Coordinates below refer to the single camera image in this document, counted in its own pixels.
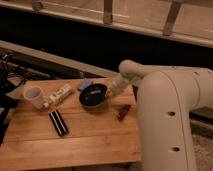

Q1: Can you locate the metal bracket right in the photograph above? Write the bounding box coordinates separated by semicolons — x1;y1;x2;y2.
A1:
162;0;183;36

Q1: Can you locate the black cables and equipment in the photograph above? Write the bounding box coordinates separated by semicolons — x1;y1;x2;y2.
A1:
0;52;28;146

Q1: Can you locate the black white striped box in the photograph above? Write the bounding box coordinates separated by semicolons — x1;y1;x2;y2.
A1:
49;110;69;137

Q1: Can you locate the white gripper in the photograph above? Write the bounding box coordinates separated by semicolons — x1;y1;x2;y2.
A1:
104;74;130;99

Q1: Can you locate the metal bracket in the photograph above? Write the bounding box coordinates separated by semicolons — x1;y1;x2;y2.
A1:
103;0;113;24
162;0;183;36

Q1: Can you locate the dark ceramic bowl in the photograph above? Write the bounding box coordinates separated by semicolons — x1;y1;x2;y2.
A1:
79;83;107;108

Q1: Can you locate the white printed tube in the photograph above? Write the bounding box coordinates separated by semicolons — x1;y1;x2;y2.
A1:
44;84;72;107

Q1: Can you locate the blue sponge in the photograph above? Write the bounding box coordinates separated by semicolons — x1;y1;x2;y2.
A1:
77;79;93;91

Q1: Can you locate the small red brown object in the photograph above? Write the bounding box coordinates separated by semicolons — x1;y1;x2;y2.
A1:
117;105;131;121

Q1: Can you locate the translucent plastic cup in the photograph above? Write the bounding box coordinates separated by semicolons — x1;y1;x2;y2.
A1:
23;87;44;109

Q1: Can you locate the metal bracket left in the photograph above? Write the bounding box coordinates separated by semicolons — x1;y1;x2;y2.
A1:
103;0;113;24

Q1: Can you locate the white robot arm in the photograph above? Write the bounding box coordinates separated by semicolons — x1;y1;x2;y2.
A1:
107;60;213;171

